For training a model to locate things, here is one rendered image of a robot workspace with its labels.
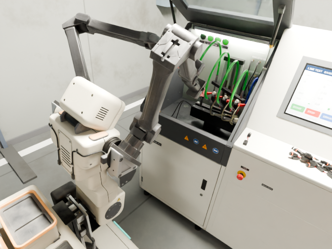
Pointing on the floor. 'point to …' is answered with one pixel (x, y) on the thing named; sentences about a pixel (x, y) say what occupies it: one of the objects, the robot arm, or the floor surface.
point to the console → (270, 84)
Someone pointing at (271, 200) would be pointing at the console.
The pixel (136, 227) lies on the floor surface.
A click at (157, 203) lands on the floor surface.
